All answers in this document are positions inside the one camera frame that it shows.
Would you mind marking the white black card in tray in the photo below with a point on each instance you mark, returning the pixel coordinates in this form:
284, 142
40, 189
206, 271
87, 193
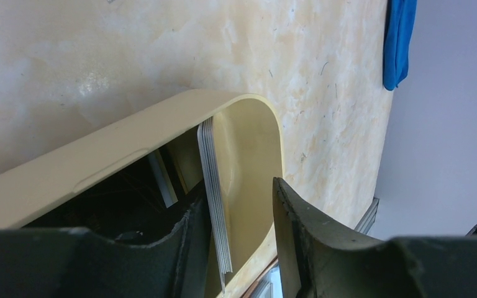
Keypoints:
162, 178

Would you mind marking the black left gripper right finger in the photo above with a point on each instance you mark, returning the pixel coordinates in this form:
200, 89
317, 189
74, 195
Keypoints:
321, 257

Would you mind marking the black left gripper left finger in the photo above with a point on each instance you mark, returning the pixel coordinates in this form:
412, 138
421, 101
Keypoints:
76, 262

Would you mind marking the tan leather card holder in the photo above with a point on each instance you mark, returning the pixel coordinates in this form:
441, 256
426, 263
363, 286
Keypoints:
268, 284

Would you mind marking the aluminium frame rail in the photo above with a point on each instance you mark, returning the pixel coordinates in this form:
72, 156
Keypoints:
366, 222

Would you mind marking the blue cloth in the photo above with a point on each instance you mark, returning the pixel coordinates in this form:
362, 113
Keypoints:
399, 25

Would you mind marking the yellow credit cards stack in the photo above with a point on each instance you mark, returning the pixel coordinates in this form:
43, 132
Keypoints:
205, 137

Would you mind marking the cream plastic tray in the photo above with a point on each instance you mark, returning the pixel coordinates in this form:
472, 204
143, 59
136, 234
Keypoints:
104, 181

